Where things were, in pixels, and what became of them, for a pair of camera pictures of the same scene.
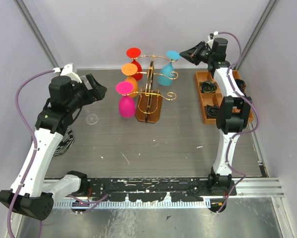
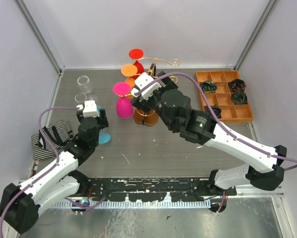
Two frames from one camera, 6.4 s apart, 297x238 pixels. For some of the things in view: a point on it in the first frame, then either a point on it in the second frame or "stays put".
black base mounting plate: x=157 y=189 stays put
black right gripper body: x=210 y=57 → x=146 y=101
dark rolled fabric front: x=211 y=111 stays put
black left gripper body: x=79 y=98 → x=102 y=123
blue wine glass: x=168 y=68 → x=103 y=138
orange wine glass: x=130 y=69 stays put
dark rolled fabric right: x=241 y=85 stays put
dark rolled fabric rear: x=208 y=87 stays put
